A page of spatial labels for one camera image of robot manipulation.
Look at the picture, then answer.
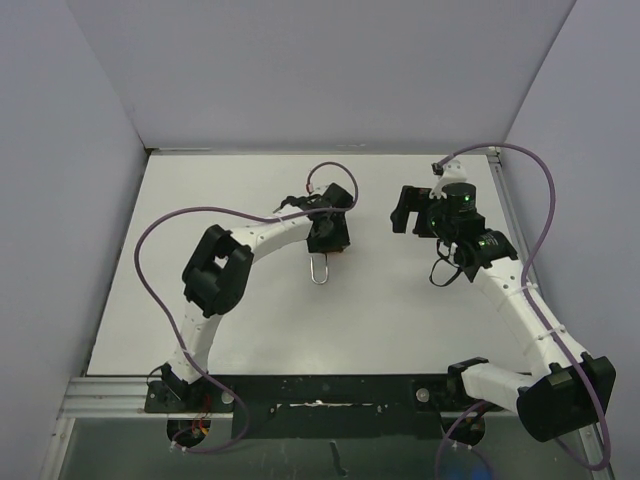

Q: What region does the brass padlock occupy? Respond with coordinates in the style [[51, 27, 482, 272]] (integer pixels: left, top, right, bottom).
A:
[[309, 250, 344, 286]]

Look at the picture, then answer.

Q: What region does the black padlock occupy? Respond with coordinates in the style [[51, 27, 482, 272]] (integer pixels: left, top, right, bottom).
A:
[[274, 194, 328, 213]]

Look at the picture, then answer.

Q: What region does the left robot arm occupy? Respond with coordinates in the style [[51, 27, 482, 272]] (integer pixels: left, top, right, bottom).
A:
[[162, 183, 355, 411]]

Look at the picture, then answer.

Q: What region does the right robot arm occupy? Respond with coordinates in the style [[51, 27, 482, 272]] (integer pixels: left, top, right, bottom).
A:
[[390, 183, 616, 442]]

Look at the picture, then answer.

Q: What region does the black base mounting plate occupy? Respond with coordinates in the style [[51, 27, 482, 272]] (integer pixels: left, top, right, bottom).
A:
[[144, 374, 474, 440]]

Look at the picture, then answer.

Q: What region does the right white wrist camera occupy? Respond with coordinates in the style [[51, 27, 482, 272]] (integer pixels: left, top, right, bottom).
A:
[[429, 159, 468, 199]]

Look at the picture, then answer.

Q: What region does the aluminium frame rail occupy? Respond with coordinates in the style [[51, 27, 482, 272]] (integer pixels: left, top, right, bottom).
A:
[[62, 374, 479, 419]]

